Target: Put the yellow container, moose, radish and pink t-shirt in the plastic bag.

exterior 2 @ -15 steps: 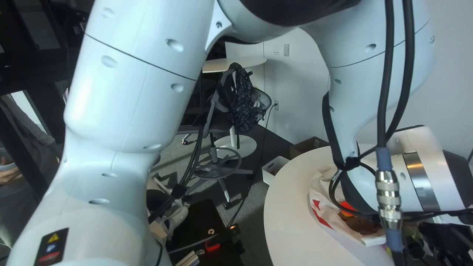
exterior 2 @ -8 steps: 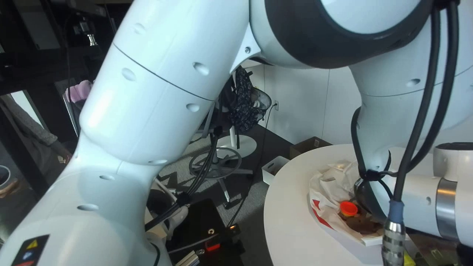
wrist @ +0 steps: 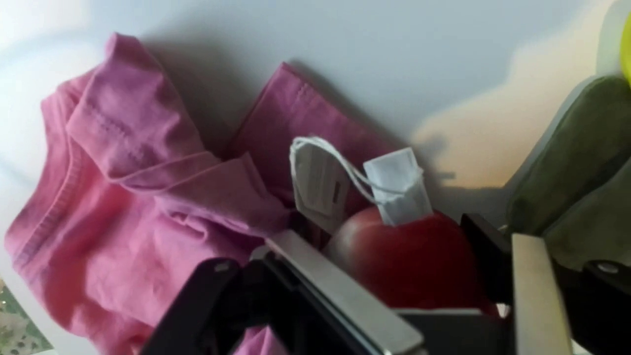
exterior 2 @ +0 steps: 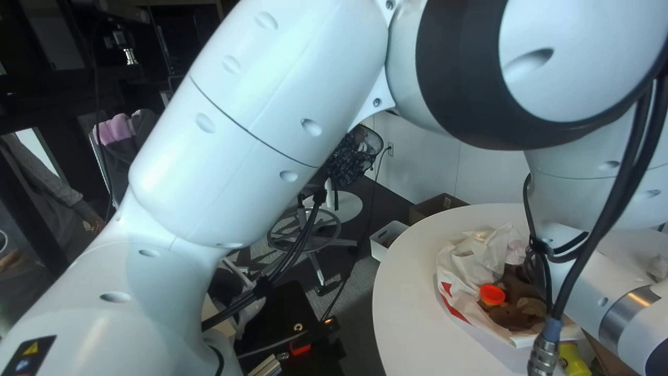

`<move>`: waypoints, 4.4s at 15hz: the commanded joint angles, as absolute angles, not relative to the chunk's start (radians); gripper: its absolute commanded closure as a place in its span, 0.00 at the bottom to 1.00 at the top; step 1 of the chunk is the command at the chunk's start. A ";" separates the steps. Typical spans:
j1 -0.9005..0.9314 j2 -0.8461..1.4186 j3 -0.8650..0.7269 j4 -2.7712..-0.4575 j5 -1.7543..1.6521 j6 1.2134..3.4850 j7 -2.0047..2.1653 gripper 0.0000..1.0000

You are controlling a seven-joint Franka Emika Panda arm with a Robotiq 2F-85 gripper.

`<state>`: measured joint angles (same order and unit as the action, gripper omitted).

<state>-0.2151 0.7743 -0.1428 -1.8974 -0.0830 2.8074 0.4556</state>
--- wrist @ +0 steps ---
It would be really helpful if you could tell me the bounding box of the pink t-shirt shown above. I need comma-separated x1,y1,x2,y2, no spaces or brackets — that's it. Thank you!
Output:
4,32,395,355

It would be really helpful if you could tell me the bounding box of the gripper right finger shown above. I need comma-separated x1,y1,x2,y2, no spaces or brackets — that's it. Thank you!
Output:
461,213,631,355

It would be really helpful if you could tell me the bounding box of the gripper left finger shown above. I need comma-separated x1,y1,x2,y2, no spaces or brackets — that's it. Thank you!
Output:
140,231,427,355

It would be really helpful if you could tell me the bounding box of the yellow container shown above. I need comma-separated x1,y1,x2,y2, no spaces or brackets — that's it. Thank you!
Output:
619,14,631,87

